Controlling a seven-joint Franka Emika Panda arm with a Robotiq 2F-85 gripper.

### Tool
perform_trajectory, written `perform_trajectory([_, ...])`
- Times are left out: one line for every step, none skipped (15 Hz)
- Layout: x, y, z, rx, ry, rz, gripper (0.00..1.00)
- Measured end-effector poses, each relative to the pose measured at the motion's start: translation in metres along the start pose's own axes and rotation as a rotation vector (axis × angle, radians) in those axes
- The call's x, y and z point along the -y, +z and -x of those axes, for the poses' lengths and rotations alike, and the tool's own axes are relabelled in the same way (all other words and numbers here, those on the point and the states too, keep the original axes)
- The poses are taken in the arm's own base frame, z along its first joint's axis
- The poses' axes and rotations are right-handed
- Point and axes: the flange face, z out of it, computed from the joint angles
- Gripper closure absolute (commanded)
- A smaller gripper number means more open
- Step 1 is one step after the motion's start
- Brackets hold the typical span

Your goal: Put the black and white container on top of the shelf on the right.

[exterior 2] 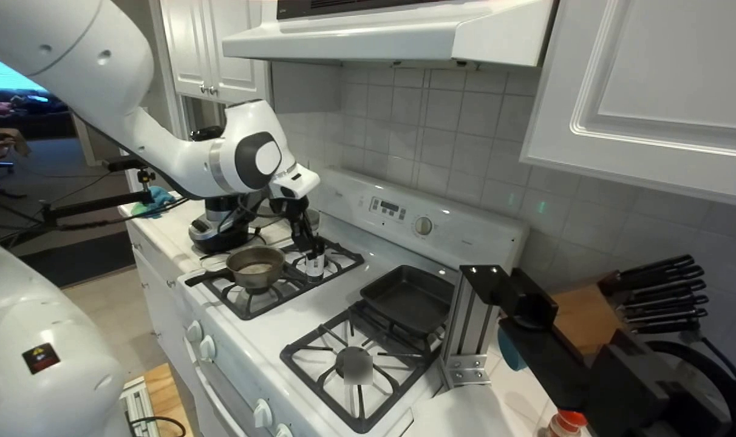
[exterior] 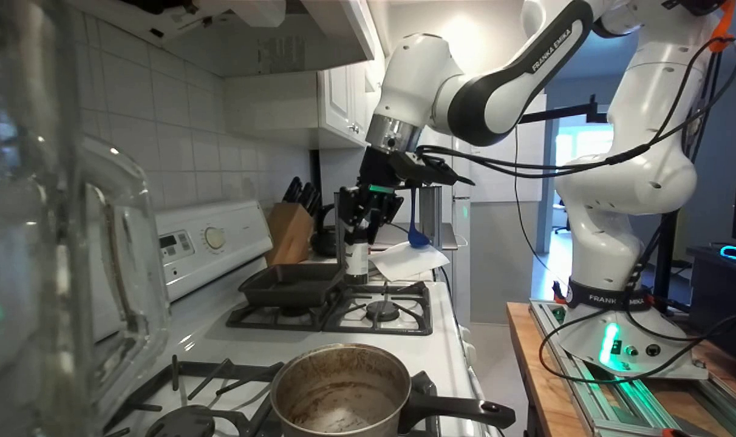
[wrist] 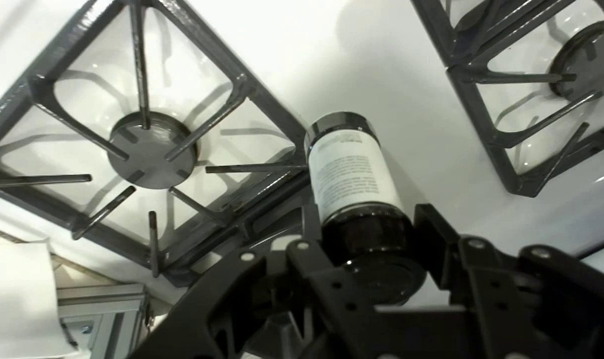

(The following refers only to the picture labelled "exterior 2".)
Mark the white gas stove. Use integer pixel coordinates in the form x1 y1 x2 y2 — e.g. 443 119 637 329
127 165 541 437

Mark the black burner grate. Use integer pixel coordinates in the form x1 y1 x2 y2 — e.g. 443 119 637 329
278 300 453 437
183 232 367 322

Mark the black base cable loop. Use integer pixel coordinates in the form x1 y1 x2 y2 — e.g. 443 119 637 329
127 413 189 437

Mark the steel pot with black handle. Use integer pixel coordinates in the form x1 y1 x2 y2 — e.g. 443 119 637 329
199 242 290 296

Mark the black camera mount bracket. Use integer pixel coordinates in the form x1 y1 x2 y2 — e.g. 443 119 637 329
458 262 562 329

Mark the teal clamp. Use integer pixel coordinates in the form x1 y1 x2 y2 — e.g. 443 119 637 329
132 187 186 221

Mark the black knife handle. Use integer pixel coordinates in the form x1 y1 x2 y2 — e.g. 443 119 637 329
623 294 710 319
600 253 701 285
612 266 707 296
618 279 710 310
626 306 710 337

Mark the black camera on boom stand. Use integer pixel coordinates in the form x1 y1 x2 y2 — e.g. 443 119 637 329
34 155 172 234

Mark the aluminium profile post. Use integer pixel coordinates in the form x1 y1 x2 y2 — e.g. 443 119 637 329
441 263 501 392

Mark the white wall cabinet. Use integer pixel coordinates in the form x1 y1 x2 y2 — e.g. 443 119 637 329
518 0 736 210
159 0 274 103

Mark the white range hood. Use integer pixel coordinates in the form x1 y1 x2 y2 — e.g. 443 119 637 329
218 0 562 70

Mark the black square baking pan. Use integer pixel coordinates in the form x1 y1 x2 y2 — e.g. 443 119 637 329
357 262 460 339

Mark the teal round object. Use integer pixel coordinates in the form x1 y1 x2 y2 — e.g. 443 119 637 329
495 322 532 373

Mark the black countertop appliance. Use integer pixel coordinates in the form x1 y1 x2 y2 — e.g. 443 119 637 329
498 317 736 437

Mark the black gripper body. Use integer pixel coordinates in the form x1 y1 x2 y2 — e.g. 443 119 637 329
267 192 316 234

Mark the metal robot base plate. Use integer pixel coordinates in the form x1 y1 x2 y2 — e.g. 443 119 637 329
118 373 155 437

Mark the wooden knife block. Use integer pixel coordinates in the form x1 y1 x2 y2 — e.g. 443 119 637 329
549 282 630 368

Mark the wooden table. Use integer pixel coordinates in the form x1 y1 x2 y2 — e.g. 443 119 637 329
142 361 198 437

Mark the red cap bottle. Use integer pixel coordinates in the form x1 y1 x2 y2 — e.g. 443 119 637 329
545 407 590 437

